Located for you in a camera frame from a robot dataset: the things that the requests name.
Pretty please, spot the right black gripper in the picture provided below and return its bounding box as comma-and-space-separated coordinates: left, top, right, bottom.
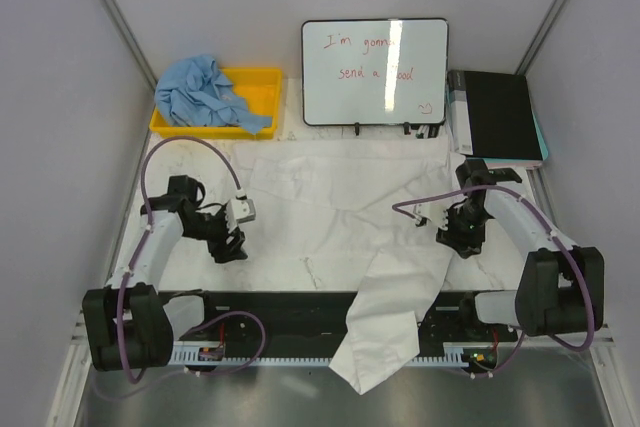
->
435, 203, 491, 261

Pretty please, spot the white long sleeve shirt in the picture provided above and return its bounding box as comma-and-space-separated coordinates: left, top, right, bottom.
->
233, 140, 452, 394

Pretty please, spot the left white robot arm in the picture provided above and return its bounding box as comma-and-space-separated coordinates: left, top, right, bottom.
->
82, 175, 256, 372

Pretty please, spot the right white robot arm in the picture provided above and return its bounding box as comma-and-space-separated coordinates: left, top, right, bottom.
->
436, 159, 604, 341

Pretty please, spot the blue long sleeve shirt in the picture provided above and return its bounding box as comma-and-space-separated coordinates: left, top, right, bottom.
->
154, 54, 272, 135

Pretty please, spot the black whiteboard marker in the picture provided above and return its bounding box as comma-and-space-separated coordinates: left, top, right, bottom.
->
416, 125, 440, 139

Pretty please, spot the yellow plastic bin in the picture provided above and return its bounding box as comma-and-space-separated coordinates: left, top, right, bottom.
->
149, 68, 283, 140

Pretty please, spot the whiteboard with red writing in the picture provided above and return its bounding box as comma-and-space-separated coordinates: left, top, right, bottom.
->
301, 18, 449, 126

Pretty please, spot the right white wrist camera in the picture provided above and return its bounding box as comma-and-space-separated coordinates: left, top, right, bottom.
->
413, 201, 448, 230

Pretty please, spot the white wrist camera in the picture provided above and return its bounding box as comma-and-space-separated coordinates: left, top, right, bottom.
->
224, 197, 256, 231
413, 201, 448, 230

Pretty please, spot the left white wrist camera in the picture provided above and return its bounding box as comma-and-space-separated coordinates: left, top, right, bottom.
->
224, 197, 256, 231

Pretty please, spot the white slotted cable duct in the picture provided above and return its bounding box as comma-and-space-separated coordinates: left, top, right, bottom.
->
168, 341, 498, 368

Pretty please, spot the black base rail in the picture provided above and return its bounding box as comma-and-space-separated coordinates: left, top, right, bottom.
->
179, 291, 517, 357

